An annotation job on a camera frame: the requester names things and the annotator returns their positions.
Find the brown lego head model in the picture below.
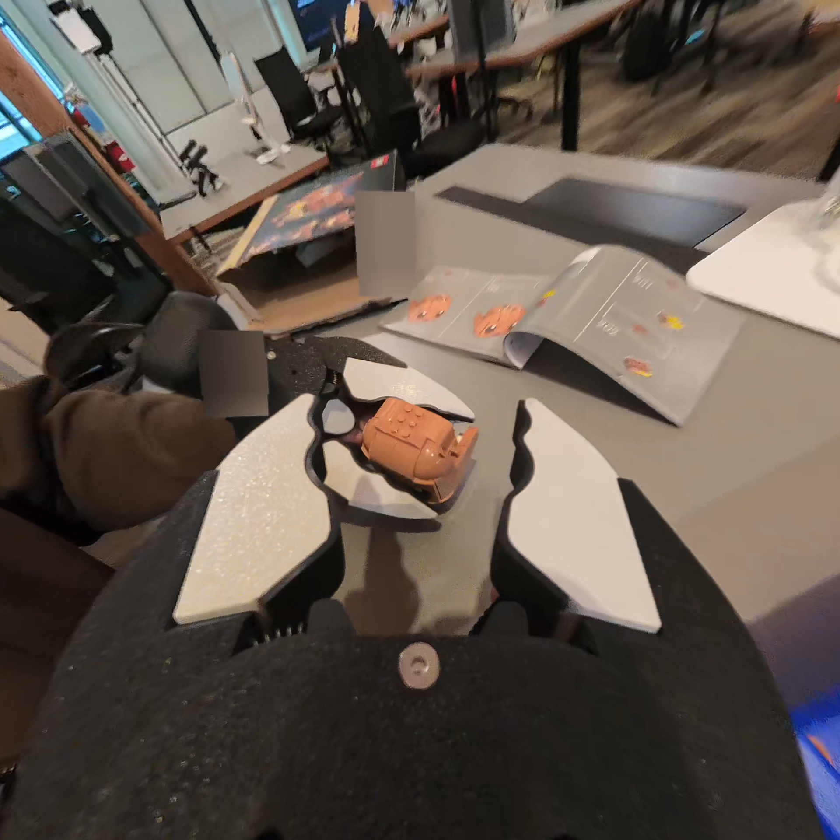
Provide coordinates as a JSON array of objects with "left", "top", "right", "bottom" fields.
[{"left": 361, "top": 397, "right": 480, "bottom": 505}]

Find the black desk cable cover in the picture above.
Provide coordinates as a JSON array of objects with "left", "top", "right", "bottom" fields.
[{"left": 436, "top": 177, "right": 749, "bottom": 252}]

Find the blue plastic parts bin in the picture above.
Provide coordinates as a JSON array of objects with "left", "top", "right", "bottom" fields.
[{"left": 791, "top": 705, "right": 840, "bottom": 840}]

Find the wall display screen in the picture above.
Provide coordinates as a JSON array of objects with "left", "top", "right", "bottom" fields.
[{"left": 289, "top": 0, "right": 358, "bottom": 53}]

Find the person's left forearm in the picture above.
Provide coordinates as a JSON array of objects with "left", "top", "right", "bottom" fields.
[{"left": 0, "top": 377, "right": 237, "bottom": 534}]

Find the black high-back chair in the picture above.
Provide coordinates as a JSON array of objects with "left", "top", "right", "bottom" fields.
[
  {"left": 255, "top": 46, "right": 345, "bottom": 142},
  {"left": 335, "top": 23, "right": 487, "bottom": 178}
]

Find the lego instruction booklet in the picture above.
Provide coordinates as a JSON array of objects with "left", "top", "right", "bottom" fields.
[{"left": 381, "top": 246, "right": 746, "bottom": 427}]

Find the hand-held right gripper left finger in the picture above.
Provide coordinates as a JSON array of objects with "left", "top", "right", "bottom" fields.
[{"left": 174, "top": 394, "right": 345, "bottom": 634}]

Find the black mesh office chair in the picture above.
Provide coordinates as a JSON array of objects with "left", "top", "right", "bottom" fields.
[{"left": 45, "top": 292, "right": 237, "bottom": 395}]

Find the open printed cardboard box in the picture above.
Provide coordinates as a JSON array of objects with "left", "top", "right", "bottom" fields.
[{"left": 217, "top": 150, "right": 408, "bottom": 332}]

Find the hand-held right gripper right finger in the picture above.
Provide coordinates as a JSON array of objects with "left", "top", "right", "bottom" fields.
[{"left": 492, "top": 398, "right": 662, "bottom": 634}]

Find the grey office desk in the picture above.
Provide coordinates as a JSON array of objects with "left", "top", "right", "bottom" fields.
[{"left": 161, "top": 141, "right": 332, "bottom": 240}]

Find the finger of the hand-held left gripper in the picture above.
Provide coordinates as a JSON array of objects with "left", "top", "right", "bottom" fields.
[
  {"left": 320, "top": 441, "right": 442, "bottom": 521},
  {"left": 343, "top": 357, "right": 475, "bottom": 423}
]

